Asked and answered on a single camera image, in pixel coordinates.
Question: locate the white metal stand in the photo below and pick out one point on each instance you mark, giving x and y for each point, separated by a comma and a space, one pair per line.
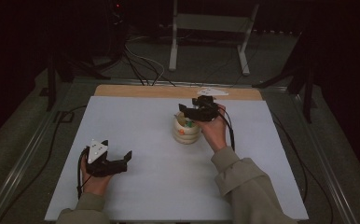
210, 22

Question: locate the white table sheet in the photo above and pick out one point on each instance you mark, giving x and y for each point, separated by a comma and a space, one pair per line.
162, 186

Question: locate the person's left hand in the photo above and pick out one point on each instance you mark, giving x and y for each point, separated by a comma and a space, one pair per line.
95, 185

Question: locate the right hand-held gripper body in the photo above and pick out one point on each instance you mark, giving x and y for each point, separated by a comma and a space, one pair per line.
204, 112

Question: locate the black stand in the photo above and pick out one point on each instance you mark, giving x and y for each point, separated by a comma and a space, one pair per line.
51, 84
307, 93

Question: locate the metal floor rail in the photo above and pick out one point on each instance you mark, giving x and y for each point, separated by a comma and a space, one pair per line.
16, 168
327, 165

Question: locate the cream ribbed pen holder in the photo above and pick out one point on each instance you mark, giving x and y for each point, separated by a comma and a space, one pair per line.
186, 135

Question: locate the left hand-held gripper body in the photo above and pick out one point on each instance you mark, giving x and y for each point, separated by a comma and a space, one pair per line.
102, 168

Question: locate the person's right hand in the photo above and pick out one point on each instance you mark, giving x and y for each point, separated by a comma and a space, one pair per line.
215, 133

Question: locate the dark equipment rack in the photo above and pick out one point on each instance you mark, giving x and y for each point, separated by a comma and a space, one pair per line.
116, 28

